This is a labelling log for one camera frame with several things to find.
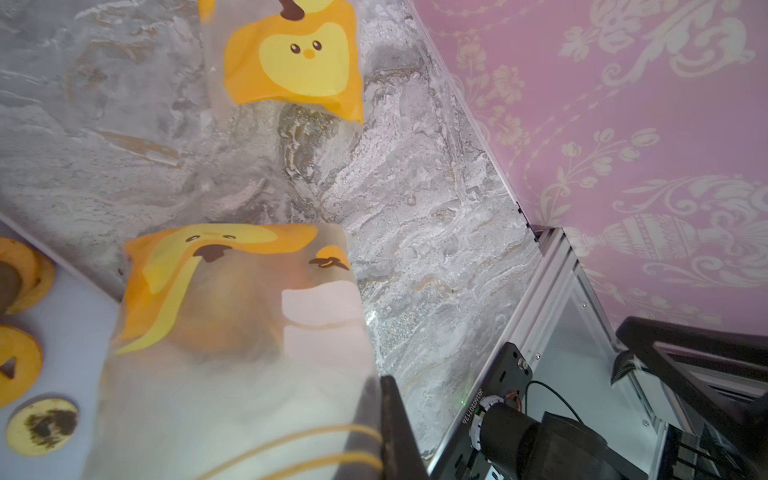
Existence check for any pile of assorted cookies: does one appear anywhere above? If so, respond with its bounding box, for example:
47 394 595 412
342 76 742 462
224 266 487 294
1 237 79 457

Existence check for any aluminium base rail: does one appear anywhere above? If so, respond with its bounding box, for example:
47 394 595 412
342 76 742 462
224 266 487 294
425 226 721 480

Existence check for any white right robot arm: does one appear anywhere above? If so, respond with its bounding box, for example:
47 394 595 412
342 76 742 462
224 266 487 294
469 317 767 479

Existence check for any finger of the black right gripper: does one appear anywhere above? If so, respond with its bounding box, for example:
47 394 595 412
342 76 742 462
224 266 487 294
616 317 767 470

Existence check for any ziploc bag with yellow chick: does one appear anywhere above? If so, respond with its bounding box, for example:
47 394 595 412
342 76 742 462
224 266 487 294
198 0 364 123

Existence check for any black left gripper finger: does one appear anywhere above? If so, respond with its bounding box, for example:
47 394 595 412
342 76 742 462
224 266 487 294
380 376 429 480

